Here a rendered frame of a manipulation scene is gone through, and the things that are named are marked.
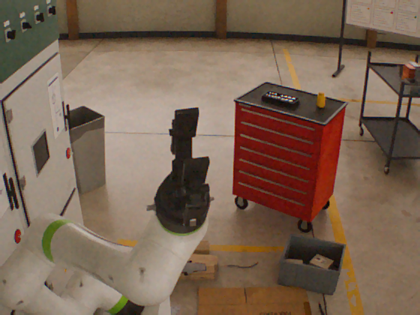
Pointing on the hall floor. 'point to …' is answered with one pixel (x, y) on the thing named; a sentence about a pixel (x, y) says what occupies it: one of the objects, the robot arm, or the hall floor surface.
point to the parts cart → (389, 142)
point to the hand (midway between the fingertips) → (190, 145)
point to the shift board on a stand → (381, 19)
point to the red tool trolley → (286, 150)
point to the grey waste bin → (88, 148)
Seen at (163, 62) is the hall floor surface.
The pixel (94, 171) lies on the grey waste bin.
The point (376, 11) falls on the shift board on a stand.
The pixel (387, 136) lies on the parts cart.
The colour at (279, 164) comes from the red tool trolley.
